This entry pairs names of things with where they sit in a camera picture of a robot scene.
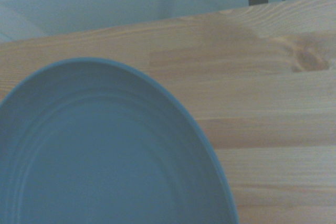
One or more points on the dark teal round plate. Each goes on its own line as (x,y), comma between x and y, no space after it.
(105,155)

